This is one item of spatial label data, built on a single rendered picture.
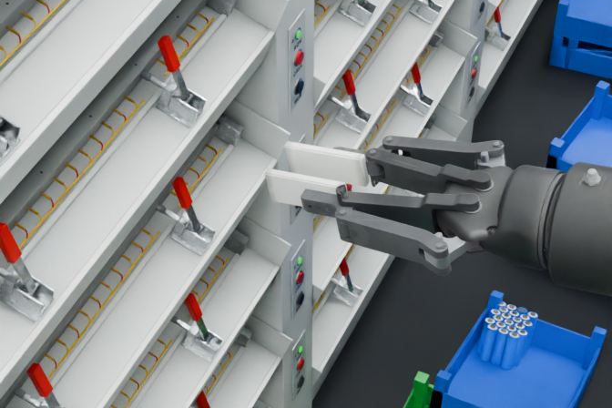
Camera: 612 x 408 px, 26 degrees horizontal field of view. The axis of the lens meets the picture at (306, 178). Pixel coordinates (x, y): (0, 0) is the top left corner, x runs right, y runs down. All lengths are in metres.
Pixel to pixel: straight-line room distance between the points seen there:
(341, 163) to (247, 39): 0.36
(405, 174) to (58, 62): 0.29
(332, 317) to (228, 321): 0.50
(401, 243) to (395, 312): 1.35
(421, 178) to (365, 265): 1.14
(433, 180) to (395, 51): 0.95
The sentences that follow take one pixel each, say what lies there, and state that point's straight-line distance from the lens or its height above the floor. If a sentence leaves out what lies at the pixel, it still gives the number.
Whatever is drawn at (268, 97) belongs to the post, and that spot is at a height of 0.83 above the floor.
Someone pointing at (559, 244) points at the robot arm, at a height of 1.12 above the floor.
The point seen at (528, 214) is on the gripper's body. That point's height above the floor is 1.12.
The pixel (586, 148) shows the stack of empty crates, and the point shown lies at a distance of 2.42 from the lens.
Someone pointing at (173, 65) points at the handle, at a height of 0.99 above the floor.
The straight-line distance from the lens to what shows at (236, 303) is 1.63.
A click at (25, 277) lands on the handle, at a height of 0.97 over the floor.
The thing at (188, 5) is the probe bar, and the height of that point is 0.97.
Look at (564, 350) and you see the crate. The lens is 2.30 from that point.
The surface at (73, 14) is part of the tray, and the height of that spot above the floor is 1.13.
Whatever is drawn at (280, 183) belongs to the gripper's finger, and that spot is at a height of 1.06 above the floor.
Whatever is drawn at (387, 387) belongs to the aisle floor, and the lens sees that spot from 2.24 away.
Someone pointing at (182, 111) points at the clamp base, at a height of 0.94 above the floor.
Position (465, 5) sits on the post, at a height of 0.47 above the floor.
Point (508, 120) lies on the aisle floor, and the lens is 2.70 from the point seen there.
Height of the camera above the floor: 1.81
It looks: 45 degrees down
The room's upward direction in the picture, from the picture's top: straight up
